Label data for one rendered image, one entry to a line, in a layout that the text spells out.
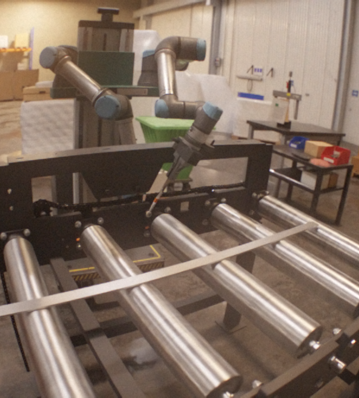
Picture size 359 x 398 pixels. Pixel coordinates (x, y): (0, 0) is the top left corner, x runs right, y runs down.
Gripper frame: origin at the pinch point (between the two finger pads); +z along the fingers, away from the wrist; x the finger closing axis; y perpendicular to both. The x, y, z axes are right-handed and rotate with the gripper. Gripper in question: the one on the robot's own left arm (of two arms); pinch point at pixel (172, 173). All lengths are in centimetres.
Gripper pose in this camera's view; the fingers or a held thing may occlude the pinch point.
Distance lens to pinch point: 132.4
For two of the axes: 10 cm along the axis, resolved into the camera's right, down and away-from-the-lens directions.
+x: 3.9, 5.7, -7.2
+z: -5.1, 7.9, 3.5
